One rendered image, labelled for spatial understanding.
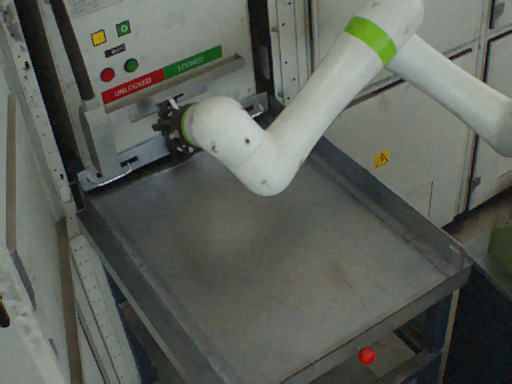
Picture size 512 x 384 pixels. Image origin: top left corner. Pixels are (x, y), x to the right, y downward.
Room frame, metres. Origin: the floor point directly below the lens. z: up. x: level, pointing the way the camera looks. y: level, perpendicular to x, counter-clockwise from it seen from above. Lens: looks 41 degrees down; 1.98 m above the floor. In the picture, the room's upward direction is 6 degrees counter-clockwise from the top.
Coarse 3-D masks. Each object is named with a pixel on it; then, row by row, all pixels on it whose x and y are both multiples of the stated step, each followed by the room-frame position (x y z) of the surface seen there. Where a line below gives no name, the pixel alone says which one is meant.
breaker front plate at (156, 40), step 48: (48, 0) 1.37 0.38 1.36; (144, 0) 1.47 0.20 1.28; (192, 0) 1.52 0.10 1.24; (240, 0) 1.58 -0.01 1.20; (96, 48) 1.41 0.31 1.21; (144, 48) 1.46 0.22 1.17; (192, 48) 1.52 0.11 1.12; (240, 48) 1.58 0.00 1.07; (144, 96) 1.45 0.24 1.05; (192, 96) 1.50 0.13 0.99; (240, 96) 1.57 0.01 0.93
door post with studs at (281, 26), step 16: (272, 0) 1.58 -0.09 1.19; (288, 0) 1.60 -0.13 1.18; (272, 16) 1.58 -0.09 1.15; (288, 16) 1.60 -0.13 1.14; (272, 32) 1.58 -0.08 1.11; (288, 32) 1.60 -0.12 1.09; (272, 48) 1.58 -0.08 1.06; (288, 48) 1.59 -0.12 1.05; (272, 64) 1.58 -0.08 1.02; (288, 64) 1.59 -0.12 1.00; (272, 80) 1.62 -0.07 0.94; (288, 80) 1.59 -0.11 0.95; (288, 96) 1.59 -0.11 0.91
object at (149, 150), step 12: (252, 96) 1.58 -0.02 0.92; (264, 96) 1.59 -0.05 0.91; (252, 108) 1.57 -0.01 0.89; (264, 108) 1.59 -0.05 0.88; (144, 144) 1.42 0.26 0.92; (156, 144) 1.44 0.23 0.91; (120, 156) 1.39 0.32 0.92; (132, 156) 1.41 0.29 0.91; (144, 156) 1.42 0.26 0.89; (156, 156) 1.43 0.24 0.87; (72, 168) 1.36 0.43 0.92; (84, 168) 1.35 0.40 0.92; (132, 168) 1.40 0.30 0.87; (84, 180) 1.34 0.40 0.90
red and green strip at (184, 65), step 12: (216, 48) 1.55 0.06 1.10; (180, 60) 1.50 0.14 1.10; (192, 60) 1.51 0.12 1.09; (204, 60) 1.53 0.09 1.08; (156, 72) 1.47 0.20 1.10; (168, 72) 1.48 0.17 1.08; (180, 72) 1.50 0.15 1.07; (120, 84) 1.42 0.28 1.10; (132, 84) 1.44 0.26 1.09; (144, 84) 1.45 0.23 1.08; (108, 96) 1.41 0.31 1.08; (120, 96) 1.42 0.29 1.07
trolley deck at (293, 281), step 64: (128, 192) 1.34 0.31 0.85; (192, 192) 1.32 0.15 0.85; (320, 192) 1.27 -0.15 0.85; (192, 256) 1.10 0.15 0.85; (256, 256) 1.08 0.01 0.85; (320, 256) 1.06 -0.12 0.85; (384, 256) 1.04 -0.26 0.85; (192, 320) 0.93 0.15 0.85; (256, 320) 0.91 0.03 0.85; (320, 320) 0.89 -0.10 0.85; (384, 320) 0.87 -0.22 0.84
